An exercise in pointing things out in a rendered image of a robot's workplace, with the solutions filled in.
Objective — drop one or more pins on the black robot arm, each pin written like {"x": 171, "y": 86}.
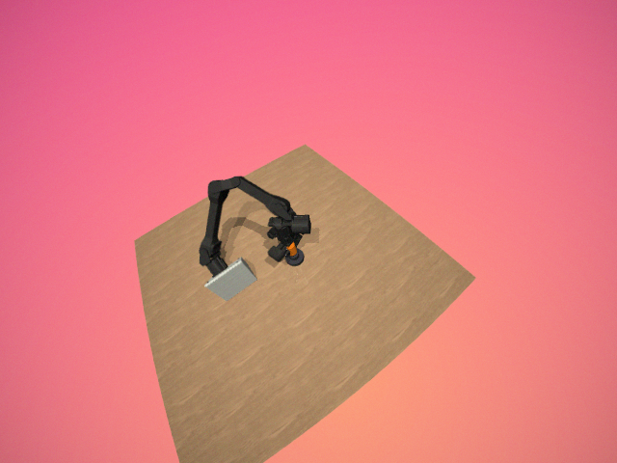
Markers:
{"x": 217, "y": 192}

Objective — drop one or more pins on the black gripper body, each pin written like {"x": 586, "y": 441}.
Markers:
{"x": 278, "y": 253}

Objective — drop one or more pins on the orange cylinder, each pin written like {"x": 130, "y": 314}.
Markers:
{"x": 292, "y": 249}

